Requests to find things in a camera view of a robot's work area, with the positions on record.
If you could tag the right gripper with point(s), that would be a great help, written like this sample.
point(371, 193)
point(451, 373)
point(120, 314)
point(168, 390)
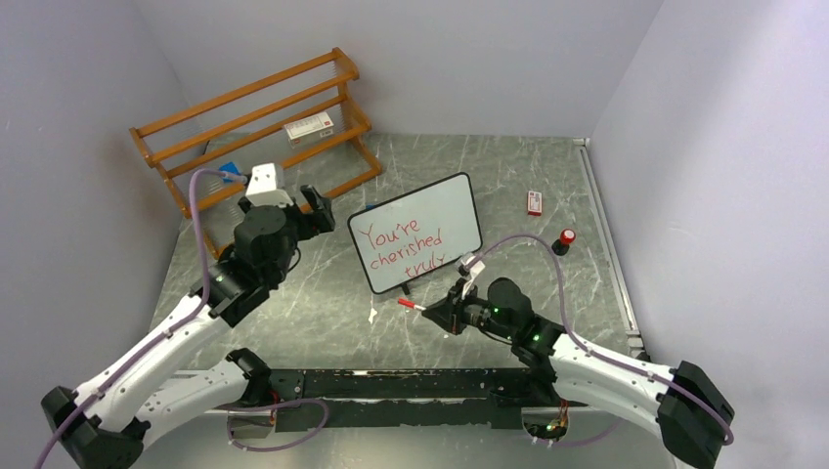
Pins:
point(449, 315)

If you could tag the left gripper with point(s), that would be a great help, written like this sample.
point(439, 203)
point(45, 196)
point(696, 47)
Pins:
point(322, 207)

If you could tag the red and white marker pen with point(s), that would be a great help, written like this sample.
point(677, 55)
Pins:
point(410, 305)

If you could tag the small whiteboard with black frame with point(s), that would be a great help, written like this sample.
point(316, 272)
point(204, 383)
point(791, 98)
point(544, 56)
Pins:
point(416, 233)

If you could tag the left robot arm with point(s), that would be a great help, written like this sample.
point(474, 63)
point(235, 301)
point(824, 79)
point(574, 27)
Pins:
point(108, 421)

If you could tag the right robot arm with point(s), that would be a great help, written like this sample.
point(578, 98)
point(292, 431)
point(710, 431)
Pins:
point(680, 405)

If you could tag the white red box on shelf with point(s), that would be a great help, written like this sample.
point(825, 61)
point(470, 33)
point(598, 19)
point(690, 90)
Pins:
point(310, 129)

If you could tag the wooden tiered shelf rack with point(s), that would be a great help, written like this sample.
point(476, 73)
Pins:
point(324, 95)

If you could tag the blue eraser on shelf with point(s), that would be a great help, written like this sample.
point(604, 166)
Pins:
point(230, 173)

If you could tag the red black stamp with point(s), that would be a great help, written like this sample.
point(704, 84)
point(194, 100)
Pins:
point(561, 246)

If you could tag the small red white box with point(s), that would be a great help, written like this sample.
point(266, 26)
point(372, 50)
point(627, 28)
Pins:
point(535, 203)

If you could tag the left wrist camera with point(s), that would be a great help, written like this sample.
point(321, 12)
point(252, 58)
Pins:
point(266, 186)

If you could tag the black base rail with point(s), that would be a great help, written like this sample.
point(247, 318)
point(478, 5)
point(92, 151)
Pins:
point(503, 398)

